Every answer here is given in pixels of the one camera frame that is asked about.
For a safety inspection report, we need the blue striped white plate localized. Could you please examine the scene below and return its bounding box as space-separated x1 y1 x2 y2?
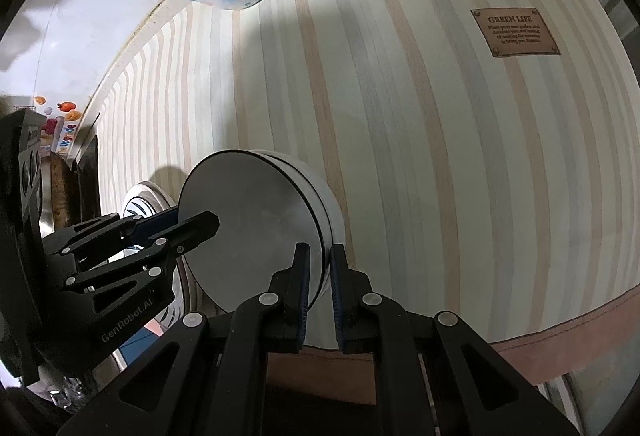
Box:
119 180 212 362

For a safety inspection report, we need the large white floral bowl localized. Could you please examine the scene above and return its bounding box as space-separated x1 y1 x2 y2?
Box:
178 150 346 311

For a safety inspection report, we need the striped table mat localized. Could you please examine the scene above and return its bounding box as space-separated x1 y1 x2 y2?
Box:
96 0 639 382

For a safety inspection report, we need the brown mat label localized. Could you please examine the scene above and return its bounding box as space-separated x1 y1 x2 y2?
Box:
471 8 561 58

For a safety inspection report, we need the colourful wall sticker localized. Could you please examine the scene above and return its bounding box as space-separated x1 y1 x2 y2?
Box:
9 94 85 156

